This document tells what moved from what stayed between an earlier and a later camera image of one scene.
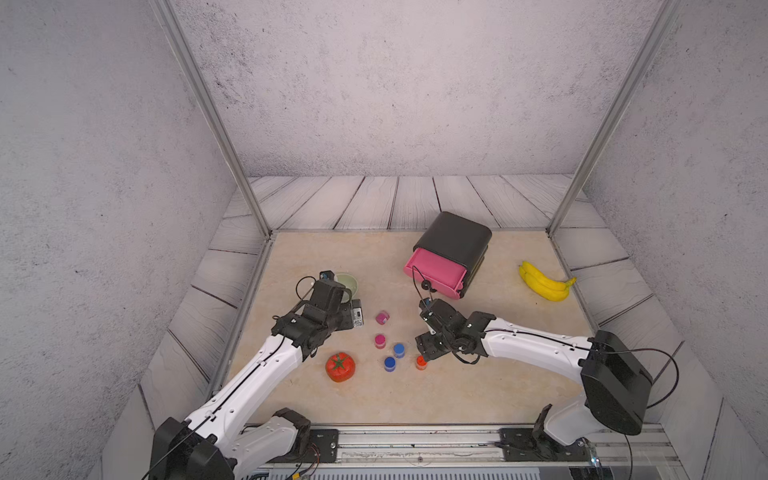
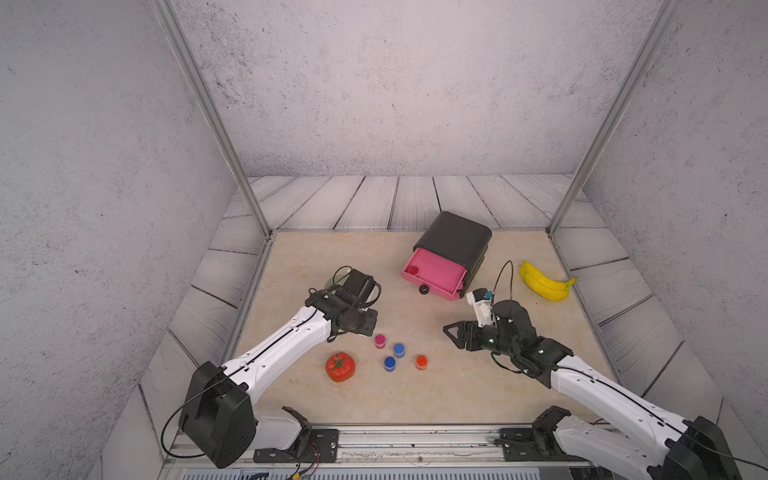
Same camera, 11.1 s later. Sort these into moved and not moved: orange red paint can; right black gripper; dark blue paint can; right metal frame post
Moved: right black gripper
Not moved: dark blue paint can; right metal frame post; orange red paint can
